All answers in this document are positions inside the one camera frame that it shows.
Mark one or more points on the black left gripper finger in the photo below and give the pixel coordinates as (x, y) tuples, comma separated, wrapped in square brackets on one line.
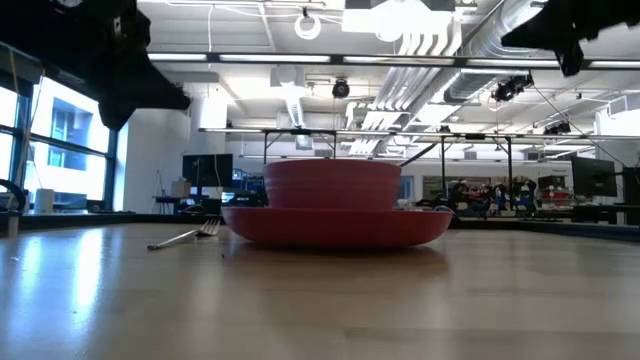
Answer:
[(116, 117), (167, 95)]

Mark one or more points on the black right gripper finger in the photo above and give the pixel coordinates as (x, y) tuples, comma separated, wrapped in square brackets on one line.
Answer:
[(570, 59), (525, 35)]

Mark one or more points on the silver metal fork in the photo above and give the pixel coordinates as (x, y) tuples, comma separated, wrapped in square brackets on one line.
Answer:
[(185, 236)]

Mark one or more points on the pink round bowl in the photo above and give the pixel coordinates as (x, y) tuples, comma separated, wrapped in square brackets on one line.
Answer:
[(332, 184)]

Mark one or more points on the silver metal spoon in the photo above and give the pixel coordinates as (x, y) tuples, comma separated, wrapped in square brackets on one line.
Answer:
[(444, 209)]

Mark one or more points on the cardboard box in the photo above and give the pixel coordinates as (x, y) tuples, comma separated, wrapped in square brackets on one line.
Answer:
[(181, 189)]

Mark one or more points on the white paper roll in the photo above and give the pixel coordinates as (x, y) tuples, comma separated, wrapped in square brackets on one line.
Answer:
[(44, 201)]

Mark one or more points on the black computer monitor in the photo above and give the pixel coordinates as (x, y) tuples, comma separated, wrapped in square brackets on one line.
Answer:
[(594, 176)]

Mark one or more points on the person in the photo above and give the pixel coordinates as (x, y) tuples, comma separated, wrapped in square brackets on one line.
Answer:
[(459, 192), (529, 192)]

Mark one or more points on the red round plate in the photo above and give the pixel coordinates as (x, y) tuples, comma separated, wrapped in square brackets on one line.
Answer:
[(337, 229)]

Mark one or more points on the silver ventilation duct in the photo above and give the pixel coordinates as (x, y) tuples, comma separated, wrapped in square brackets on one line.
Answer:
[(480, 65)]

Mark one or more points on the black ceiling camera rig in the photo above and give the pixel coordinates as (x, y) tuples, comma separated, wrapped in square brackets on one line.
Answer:
[(511, 87)]

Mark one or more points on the black background rig frame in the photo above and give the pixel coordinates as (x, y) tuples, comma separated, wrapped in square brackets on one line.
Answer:
[(442, 165)]

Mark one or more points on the round black ceiling camera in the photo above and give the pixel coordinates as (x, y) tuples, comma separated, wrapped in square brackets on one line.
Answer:
[(341, 89)]

